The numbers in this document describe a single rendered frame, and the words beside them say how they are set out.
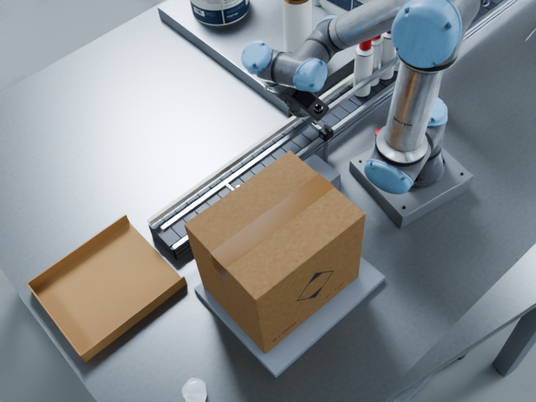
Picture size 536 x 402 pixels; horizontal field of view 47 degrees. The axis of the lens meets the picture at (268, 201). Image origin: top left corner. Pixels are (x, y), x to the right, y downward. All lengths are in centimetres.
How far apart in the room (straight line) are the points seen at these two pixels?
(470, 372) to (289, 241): 128
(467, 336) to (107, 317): 85
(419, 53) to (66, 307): 102
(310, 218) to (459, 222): 51
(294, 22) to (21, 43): 219
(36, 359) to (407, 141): 172
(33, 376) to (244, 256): 145
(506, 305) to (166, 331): 81
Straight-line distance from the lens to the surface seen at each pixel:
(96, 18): 382
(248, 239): 127
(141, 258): 163
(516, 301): 159
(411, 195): 163
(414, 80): 123
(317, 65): 141
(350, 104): 184
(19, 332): 265
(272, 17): 214
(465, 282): 158
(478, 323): 154
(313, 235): 127
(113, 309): 158
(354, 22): 141
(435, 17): 111
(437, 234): 164
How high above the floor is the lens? 219
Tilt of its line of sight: 54 degrees down
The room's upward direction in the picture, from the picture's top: 6 degrees counter-clockwise
